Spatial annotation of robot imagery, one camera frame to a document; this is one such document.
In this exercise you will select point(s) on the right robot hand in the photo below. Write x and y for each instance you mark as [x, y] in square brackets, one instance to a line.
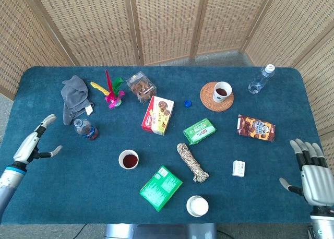
[317, 181]

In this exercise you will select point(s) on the upturned paper cup stack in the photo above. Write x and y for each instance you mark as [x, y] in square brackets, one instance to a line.
[197, 206]

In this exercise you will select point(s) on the large green tissue pack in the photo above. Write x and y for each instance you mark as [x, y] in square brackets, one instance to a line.
[160, 188]

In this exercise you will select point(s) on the brown chocolate biscuit box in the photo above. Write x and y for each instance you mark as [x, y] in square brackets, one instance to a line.
[257, 128]

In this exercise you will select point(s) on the colourful feather shuttlecock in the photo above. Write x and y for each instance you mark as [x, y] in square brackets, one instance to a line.
[112, 93]

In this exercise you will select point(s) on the blue table carpet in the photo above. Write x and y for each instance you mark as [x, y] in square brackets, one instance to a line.
[78, 186]

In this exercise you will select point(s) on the grey cloth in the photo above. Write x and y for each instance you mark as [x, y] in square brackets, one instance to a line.
[74, 95]

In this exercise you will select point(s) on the paper cup blue flower print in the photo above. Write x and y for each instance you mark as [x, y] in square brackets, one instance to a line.
[221, 91]

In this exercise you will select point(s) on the small white box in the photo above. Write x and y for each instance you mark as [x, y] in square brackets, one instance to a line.
[238, 168]

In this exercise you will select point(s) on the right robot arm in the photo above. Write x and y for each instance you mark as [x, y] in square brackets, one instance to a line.
[322, 223]

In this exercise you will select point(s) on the cola bottle blue label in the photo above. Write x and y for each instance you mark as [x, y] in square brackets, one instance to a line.
[87, 130]

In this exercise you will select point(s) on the red and cream cookie box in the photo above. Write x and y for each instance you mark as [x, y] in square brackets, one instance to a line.
[157, 116]

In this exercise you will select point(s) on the small green soap pack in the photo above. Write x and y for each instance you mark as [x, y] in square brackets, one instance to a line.
[199, 131]

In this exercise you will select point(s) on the blue bottle cap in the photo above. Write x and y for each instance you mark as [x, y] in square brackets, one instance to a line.
[188, 104]

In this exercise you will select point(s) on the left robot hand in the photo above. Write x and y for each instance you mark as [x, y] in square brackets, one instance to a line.
[24, 150]

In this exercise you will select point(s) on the round woven coaster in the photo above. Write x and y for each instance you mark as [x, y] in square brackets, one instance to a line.
[208, 100]

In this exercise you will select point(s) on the clear plastic cookie box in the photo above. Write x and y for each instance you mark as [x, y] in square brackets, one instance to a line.
[141, 89]

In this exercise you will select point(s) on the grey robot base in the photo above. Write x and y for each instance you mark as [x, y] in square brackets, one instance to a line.
[159, 231]

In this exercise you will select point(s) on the woven wooden folding screen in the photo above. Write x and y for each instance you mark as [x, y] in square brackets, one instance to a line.
[167, 19]

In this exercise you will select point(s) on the cup of dark drink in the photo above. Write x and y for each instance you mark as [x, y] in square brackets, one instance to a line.
[129, 160]

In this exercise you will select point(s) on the clear water bottle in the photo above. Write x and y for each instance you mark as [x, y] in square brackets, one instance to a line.
[258, 82]

